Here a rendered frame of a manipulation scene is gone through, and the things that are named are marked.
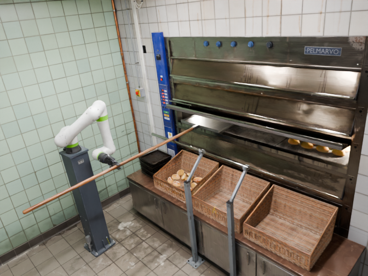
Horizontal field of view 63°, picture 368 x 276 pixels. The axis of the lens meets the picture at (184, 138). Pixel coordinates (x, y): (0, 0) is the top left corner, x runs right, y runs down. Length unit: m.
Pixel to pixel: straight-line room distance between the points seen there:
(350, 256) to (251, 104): 1.37
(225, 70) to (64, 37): 1.79
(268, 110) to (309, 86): 0.41
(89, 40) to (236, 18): 1.81
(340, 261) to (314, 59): 1.46
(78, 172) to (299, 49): 2.22
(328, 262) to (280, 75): 1.42
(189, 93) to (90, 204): 1.53
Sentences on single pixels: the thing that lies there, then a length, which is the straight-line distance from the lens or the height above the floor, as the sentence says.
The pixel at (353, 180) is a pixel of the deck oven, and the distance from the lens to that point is 2.49.
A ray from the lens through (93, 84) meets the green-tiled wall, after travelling 3.76.
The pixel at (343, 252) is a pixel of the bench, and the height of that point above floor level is 0.58.
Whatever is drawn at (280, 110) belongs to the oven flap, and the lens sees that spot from 2.52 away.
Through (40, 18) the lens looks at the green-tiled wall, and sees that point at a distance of 3.52.
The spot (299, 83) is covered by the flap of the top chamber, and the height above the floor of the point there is 1.77.
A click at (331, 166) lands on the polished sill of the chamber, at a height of 1.17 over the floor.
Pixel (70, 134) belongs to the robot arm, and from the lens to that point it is 2.78.
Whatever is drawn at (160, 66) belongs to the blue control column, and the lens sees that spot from 3.32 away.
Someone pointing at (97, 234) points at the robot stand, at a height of 0.23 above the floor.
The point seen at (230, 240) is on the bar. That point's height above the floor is 0.58.
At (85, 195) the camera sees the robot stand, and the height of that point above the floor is 0.74.
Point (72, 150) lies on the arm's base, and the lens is 3.02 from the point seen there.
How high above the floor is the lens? 2.38
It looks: 24 degrees down
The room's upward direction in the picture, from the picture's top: 6 degrees counter-clockwise
